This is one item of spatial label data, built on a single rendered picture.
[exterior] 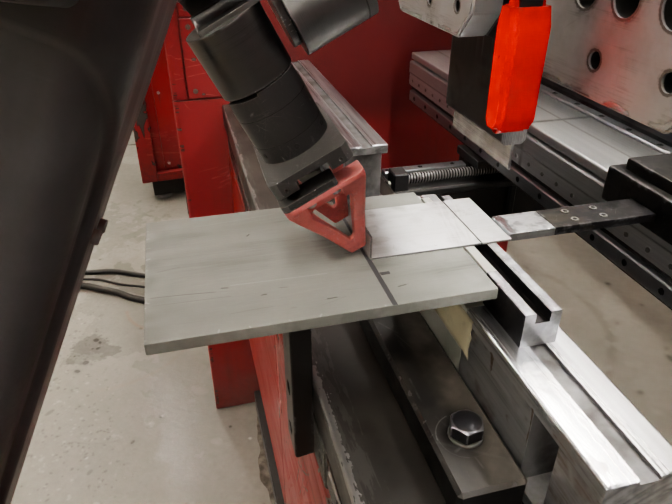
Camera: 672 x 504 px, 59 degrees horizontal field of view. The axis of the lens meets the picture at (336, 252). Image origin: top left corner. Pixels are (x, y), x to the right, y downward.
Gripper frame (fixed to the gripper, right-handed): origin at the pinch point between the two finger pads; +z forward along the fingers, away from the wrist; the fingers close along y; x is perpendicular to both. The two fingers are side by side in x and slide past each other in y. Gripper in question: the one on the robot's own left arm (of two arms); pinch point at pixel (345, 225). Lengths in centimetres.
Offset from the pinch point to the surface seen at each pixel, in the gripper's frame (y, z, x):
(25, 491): 68, 61, 102
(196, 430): 77, 80, 65
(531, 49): -17.6, -14.2, -12.3
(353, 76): 84, 20, -17
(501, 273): -7.0, 7.3, -9.1
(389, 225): 1.2, 3.1, -3.4
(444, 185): 41, 28, -17
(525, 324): -13.8, 6.5, -7.7
